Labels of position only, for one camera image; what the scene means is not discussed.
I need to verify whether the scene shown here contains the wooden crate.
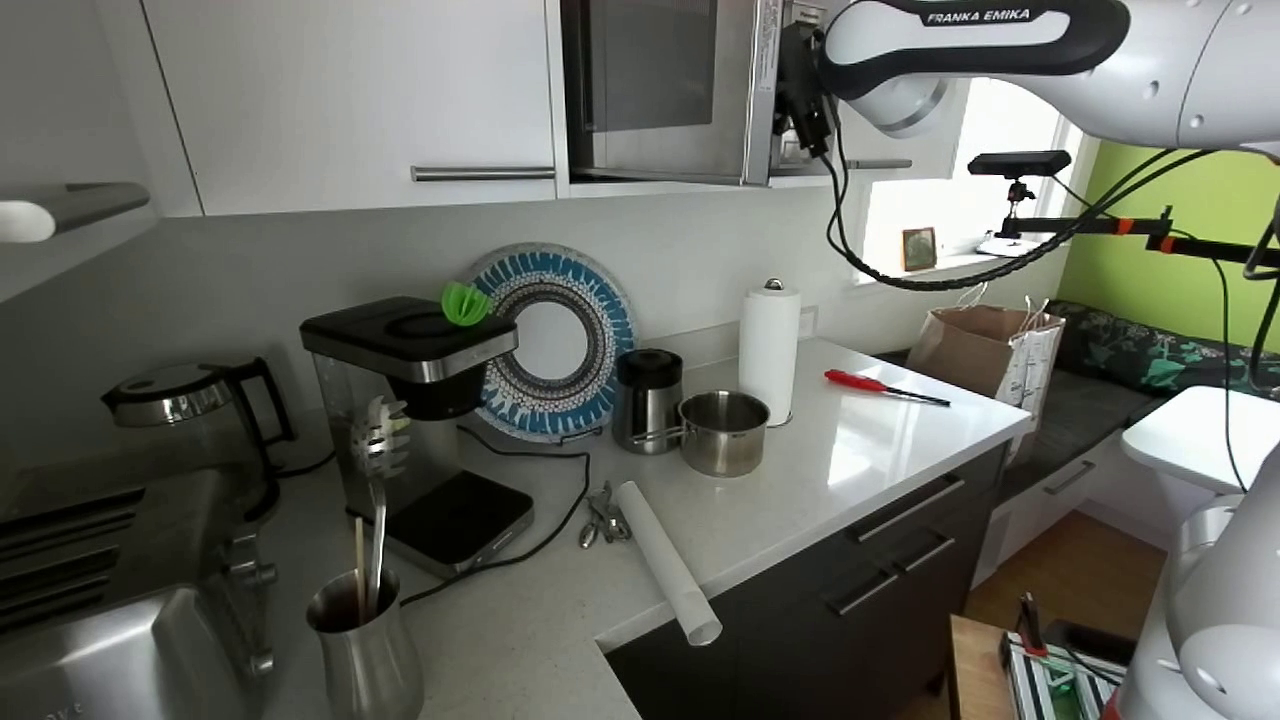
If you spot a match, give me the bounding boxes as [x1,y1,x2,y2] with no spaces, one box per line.
[944,612,1021,720]

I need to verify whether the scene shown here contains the steel utensil holder cup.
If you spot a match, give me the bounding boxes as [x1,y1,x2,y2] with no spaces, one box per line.
[305,573,429,720]

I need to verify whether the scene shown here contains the long silver cupboard handle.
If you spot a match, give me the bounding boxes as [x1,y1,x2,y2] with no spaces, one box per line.
[409,160,561,182]

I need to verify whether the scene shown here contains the chrome sink faucet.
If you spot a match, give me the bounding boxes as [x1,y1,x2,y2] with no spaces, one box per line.
[217,515,290,686]

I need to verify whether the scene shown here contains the small green plastic object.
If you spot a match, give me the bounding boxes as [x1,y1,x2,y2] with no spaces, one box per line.
[436,278,497,327]

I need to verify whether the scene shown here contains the dark green patterned cushion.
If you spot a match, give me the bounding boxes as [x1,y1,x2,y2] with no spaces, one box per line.
[1046,300,1280,399]

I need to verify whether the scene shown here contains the white bench drawer unit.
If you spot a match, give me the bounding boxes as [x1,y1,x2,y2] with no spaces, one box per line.
[968,372,1174,592]

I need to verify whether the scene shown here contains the steel saucepan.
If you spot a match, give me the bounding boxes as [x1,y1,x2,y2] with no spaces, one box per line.
[677,386,771,478]

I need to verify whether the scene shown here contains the white robot table top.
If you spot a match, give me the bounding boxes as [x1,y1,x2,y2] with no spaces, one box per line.
[1120,382,1280,498]

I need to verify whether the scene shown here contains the silver microwave oven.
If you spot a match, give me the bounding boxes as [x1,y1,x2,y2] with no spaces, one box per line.
[557,0,855,187]

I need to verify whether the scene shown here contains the black external stereo camera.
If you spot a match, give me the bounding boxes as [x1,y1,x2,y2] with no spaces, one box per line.
[965,145,1075,182]

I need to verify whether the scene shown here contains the silver jug black lid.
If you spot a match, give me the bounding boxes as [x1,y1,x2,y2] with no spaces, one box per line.
[609,345,689,460]

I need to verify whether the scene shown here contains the brown cardboard box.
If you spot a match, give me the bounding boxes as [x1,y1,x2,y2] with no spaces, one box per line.
[907,300,1056,399]

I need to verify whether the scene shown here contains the white plain cupboard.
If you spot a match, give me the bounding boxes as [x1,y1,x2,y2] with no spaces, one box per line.
[0,0,208,222]

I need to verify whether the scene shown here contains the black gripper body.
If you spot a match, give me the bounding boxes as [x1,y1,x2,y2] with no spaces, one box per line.
[777,19,845,167]

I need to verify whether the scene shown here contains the white wide cupboard door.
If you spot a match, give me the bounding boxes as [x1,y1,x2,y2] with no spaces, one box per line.
[137,0,568,218]

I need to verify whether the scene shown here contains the wooden stick utensil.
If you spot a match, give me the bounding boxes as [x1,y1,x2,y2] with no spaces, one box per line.
[349,513,374,623]

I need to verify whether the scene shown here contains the white plastic bag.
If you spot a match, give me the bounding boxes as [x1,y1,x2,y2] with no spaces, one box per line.
[991,320,1063,420]

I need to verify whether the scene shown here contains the small framed wall switch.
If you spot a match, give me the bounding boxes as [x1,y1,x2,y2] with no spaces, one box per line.
[902,222,939,275]

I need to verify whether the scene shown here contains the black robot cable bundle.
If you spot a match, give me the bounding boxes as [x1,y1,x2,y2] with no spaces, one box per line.
[811,116,1280,393]

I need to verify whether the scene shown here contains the tools bundle in crate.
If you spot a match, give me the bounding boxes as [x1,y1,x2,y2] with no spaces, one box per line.
[1001,592,1141,720]

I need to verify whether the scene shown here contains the steel slotted ladle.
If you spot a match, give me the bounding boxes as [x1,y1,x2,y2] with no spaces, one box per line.
[342,394,415,621]

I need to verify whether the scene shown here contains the blue white patterned plate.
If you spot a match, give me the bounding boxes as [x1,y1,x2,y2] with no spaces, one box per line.
[455,238,640,443]

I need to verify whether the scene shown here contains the dark grey base cabinet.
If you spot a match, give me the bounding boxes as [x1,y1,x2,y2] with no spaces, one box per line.
[606,443,1012,720]

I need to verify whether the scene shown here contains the black silver coffee machine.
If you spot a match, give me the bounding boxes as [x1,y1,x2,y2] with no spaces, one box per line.
[298,290,541,578]

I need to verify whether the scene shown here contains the white paper towel roll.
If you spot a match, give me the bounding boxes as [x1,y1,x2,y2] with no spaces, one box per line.
[736,284,808,432]

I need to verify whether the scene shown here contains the steel kettle black handle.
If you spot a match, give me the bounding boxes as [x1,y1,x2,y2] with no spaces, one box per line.
[99,349,301,518]

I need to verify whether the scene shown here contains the silver drawer bar handle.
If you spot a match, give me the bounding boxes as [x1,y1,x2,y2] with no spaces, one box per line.
[832,531,959,621]
[854,472,968,549]

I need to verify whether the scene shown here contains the grey extractor hood shelf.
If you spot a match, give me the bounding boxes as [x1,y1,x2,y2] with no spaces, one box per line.
[0,180,159,303]

